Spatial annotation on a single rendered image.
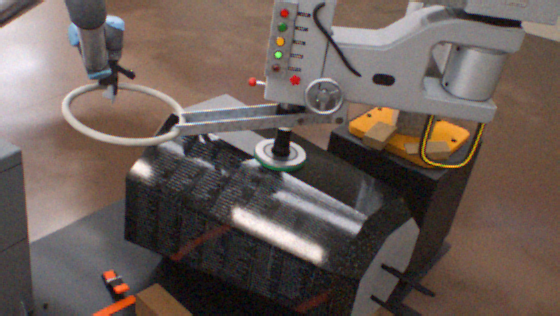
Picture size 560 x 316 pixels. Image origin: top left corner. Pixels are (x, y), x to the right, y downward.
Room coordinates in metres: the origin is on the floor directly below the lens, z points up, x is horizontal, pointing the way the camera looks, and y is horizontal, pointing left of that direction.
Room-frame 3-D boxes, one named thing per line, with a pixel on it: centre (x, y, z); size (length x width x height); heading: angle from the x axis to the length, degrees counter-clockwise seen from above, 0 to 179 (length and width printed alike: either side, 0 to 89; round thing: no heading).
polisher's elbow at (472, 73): (2.19, -0.68, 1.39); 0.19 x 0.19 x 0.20
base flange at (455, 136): (2.84, -0.67, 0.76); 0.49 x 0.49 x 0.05; 57
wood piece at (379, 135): (2.66, -0.49, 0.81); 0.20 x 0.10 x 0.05; 155
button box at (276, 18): (2.07, 0.05, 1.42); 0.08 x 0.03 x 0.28; 91
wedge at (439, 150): (2.60, -0.72, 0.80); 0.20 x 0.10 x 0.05; 96
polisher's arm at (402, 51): (2.17, -0.42, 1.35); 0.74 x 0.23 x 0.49; 91
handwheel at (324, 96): (2.06, -0.14, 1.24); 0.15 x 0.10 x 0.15; 91
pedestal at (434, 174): (2.84, -0.67, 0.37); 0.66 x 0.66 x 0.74; 57
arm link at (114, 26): (2.36, 0.74, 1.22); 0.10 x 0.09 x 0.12; 136
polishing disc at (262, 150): (2.18, -0.02, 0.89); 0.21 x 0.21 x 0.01
